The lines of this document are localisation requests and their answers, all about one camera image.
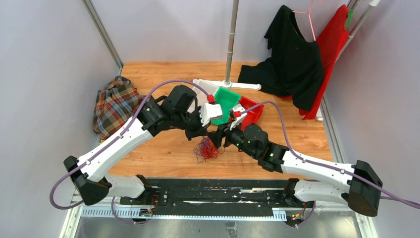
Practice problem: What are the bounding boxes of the plaid flannel shirt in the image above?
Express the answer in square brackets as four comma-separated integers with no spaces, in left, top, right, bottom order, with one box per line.
[93,76,145,140]

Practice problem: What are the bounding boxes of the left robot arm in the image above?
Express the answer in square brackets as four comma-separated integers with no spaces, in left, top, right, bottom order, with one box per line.
[59,80,223,206]

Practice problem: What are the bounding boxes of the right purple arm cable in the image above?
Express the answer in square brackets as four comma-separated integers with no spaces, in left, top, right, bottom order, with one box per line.
[233,100,420,210]

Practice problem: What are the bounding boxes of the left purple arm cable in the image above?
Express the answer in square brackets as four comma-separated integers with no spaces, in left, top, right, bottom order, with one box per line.
[49,79,215,210]

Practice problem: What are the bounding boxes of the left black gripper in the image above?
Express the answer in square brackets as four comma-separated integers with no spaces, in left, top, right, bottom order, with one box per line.
[173,106,212,141]

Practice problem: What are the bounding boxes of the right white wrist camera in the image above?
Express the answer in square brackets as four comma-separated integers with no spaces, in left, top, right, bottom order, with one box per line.
[229,104,247,130]

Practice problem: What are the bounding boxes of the aluminium frame rail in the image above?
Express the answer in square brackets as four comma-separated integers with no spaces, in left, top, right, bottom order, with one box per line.
[81,0,124,75]

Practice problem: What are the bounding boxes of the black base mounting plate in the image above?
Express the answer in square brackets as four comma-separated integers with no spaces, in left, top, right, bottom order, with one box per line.
[88,178,313,218]

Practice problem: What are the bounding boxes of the white plastic bin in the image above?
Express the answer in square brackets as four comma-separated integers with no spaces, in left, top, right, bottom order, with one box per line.
[187,79,220,113]

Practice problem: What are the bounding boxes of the red purple wire bundle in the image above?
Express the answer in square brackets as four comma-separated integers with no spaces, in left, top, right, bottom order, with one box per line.
[192,136,226,164]

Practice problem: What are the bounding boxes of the green clothes hanger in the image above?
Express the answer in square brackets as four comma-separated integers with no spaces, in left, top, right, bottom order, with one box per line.
[344,9,354,29]

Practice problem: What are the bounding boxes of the green plastic bin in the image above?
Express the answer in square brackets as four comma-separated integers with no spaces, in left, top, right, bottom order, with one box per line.
[211,87,241,125]

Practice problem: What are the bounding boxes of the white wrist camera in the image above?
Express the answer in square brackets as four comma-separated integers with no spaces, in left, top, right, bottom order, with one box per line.
[199,103,223,127]
[229,104,247,130]

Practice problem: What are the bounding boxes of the red plastic bin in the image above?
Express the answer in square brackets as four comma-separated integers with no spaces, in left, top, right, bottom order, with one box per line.
[239,96,264,131]

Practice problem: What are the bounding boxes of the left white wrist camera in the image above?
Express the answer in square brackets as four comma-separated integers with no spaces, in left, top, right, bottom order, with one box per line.
[199,103,223,127]

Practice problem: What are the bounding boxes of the white garment rack stand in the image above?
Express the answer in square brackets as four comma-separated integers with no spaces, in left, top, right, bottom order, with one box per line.
[205,0,262,91]

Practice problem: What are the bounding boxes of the pink clothes hanger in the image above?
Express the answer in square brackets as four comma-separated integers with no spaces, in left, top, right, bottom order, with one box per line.
[292,0,316,41]

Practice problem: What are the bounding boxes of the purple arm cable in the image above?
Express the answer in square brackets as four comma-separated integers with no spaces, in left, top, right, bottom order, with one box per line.
[49,79,215,210]
[233,100,420,210]

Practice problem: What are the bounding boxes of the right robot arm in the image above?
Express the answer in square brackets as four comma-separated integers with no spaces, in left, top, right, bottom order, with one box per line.
[208,123,383,217]

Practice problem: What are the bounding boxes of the black t-shirt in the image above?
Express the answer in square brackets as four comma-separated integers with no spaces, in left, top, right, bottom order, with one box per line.
[238,5,324,111]

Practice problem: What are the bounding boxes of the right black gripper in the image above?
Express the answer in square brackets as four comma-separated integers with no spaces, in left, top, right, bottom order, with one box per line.
[208,119,258,159]

